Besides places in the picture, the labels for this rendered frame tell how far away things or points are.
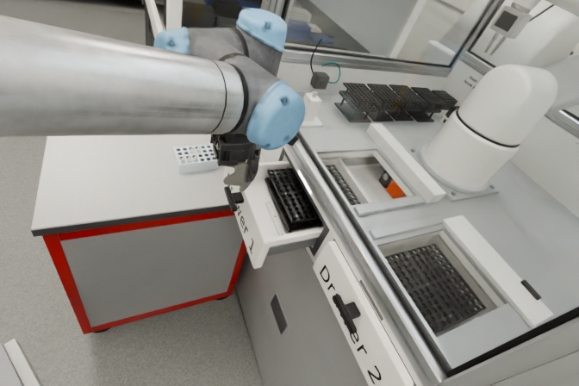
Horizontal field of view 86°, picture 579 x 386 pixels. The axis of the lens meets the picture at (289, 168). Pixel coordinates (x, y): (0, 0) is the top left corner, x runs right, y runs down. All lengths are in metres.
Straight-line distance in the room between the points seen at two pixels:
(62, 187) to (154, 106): 0.73
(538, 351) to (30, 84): 0.53
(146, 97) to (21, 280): 1.54
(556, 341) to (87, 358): 1.43
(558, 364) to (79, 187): 0.97
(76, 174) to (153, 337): 0.80
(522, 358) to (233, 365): 1.19
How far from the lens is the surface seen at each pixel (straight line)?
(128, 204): 0.91
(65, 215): 0.92
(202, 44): 0.43
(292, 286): 0.96
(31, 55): 0.24
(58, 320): 1.63
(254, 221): 0.69
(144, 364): 1.52
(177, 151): 1.01
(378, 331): 0.65
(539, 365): 0.50
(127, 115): 0.26
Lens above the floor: 1.46
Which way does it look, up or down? 40 degrees down
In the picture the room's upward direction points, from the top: 21 degrees clockwise
